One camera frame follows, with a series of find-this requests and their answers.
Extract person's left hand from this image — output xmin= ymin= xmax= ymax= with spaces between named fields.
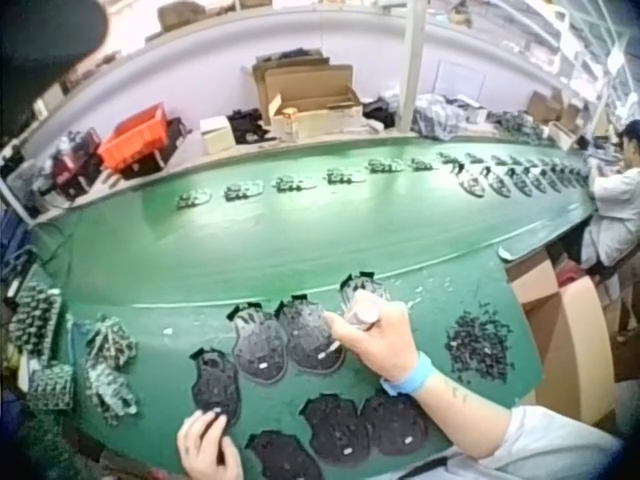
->
xmin=175 ymin=407 xmax=245 ymax=480

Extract person's right hand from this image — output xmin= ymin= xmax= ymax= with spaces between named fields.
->
xmin=323 ymin=299 xmax=421 ymax=382

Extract white glue tube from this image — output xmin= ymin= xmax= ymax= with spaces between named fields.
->
xmin=344 ymin=291 xmax=384 ymax=331

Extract black shoe piece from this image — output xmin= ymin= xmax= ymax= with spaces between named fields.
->
xmin=188 ymin=347 xmax=243 ymax=427

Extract group of black shoe uppers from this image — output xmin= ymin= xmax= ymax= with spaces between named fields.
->
xmin=227 ymin=271 xmax=432 ymax=480

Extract blue wrist band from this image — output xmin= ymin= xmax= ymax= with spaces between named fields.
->
xmin=378 ymin=351 xmax=437 ymax=397

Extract heap of camouflage fabric cutouts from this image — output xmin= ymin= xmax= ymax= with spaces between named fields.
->
xmin=81 ymin=313 xmax=140 ymax=427

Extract pile of small black parts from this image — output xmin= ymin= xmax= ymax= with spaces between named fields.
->
xmin=443 ymin=298 xmax=515 ymax=387

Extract row of camouflage shoe parts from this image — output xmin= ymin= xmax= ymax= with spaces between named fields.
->
xmin=174 ymin=148 xmax=592 ymax=211

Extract stacked trays of camouflage parts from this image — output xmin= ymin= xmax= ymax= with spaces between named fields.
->
xmin=8 ymin=281 xmax=77 ymax=412

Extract brown cardboard cartons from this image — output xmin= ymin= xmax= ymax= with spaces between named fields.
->
xmin=504 ymin=248 xmax=617 ymax=422

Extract heap of black fabric parts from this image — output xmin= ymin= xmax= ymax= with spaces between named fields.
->
xmin=227 ymin=106 xmax=275 ymax=146

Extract heap of camouflage shoe uppers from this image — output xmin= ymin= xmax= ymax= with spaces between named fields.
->
xmin=413 ymin=93 xmax=557 ymax=147

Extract small white carton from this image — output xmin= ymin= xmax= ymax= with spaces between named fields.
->
xmin=199 ymin=115 xmax=235 ymax=155

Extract open brown cardboard box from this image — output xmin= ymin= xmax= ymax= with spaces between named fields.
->
xmin=249 ymin=56 xmax=365 ymax=140

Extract white paper notice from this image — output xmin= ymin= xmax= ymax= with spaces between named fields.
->
xmin=434 ymin=59 xmax=487 ymax=99

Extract orange plastic crate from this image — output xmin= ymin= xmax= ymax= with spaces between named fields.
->
xmin=96 ymin=102 xmax=172 ymax=175

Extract red plastic crate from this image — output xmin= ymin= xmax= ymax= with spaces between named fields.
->
xmin=48 ymin=127 xmax=105 ymax=197

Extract cardboard boxes on bench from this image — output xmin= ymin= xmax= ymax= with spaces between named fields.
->
xmin=526 ymin=89 xmax=584 ymax=127

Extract white support post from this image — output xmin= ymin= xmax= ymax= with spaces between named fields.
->
xmin=402 ymin=0 xmax=429 ymax=132

